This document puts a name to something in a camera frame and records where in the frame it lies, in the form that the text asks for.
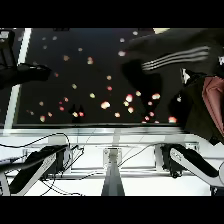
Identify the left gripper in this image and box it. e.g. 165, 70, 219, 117
17, 63, 53, 83

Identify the black garment with white stripes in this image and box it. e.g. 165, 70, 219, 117
120, 27, 224, 114

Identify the dark brown garment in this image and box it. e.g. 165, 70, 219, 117
168, 73, 224, 146

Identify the red garment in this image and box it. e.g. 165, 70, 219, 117
201, 75, 224, 136

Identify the black cable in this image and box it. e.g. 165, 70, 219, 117
117, 143, 165, 168
39, 179, 85, 197
0, 132, 73, 151

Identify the silver frame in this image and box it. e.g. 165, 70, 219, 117
0, 125, 224, 197

